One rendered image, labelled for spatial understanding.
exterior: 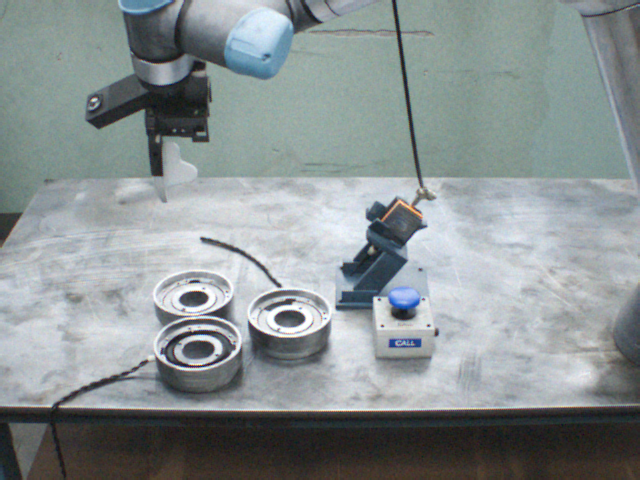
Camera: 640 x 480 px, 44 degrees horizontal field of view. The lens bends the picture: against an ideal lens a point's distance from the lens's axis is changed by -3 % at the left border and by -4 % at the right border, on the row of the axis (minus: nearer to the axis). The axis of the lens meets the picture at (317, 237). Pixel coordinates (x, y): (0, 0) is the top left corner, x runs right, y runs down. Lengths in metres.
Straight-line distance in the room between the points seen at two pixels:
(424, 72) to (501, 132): 0.33
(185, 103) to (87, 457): 0.56
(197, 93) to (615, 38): 0.51
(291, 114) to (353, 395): 1.75
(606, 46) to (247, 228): 0.70
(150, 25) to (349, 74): 1.71
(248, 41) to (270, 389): 0.40
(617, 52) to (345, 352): 0.49
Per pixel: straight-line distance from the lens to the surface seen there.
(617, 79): 0.78
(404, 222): 1.07
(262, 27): 0.86
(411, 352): 1.01
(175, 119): 1.04
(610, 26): 0.76
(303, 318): 1.04
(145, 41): 0.93
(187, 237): 1.27
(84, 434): 1.31
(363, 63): 2.56
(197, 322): 1.02
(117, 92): 1.06
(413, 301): 0.99
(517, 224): 1.33
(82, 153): 2.78
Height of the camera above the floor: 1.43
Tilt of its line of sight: 30 degrees down
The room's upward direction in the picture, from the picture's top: straight up
